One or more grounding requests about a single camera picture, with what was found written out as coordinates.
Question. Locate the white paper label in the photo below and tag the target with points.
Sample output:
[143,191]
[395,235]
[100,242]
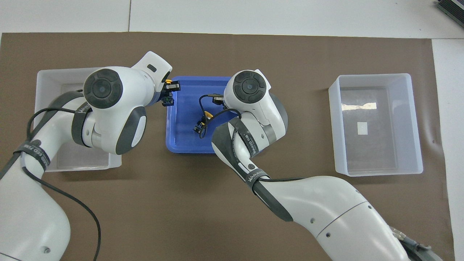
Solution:
[362,128]

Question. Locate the brown table mat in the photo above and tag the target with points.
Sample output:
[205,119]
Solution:
[181,203]

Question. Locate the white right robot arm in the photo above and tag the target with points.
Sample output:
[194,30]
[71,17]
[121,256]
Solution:
[326,210]

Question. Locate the blue plastic tray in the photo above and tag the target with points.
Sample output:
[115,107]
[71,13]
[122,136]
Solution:
[185,134]

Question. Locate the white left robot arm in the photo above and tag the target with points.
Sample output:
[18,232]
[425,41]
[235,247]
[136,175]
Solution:
[123,94]

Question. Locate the dark grey ribbed device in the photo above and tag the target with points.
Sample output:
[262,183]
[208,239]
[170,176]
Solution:
[451,10]

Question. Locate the yellow push button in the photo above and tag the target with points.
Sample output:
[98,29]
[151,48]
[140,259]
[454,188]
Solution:
[207,116]
[167,100]

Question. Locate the translucent white plastic box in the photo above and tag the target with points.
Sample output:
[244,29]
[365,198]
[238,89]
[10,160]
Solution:
[377,156]
[90,159]

